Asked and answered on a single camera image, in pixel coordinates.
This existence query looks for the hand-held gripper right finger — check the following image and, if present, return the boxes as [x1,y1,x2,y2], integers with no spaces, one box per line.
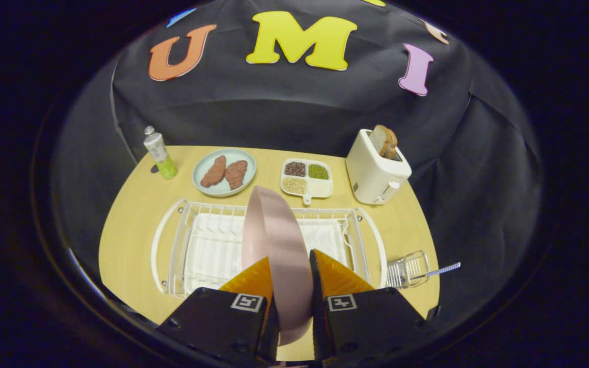
[308,249,431,366]

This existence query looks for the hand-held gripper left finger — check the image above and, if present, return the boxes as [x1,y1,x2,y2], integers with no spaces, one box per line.
[156,256,280,365]

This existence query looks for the small metal wire basket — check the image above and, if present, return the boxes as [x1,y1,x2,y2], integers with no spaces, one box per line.
[387,250,431,290]

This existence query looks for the white wire dish rack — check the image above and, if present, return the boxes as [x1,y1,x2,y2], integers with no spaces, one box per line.
[150,199,388,300]

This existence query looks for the spoon with blue checked handle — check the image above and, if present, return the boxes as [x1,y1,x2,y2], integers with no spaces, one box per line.
[410,262,462,281]

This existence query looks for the pink plate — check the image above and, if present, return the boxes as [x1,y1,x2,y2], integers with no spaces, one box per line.
[242,186,314,347]

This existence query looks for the pale green plate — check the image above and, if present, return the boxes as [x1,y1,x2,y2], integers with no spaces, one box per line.
[193,148,257,198]

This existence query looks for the white divided tray with grains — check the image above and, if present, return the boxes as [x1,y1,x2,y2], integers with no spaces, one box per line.
[280,158,333,205]

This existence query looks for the white toaster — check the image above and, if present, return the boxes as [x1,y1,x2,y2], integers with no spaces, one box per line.
[346,129,413,205]

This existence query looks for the brown meat piece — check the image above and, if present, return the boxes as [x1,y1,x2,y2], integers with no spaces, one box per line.
[200,155,227,188]
[225,160,248,191]

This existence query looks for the green and white bottle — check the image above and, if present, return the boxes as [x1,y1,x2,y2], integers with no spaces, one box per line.
[144,126,178,180]

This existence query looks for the brown bread slice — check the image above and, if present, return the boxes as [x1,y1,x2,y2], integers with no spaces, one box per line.
[369,125,398,160]

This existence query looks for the black backdrop cloth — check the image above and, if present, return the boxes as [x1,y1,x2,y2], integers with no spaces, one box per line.
[52,0,543,328]

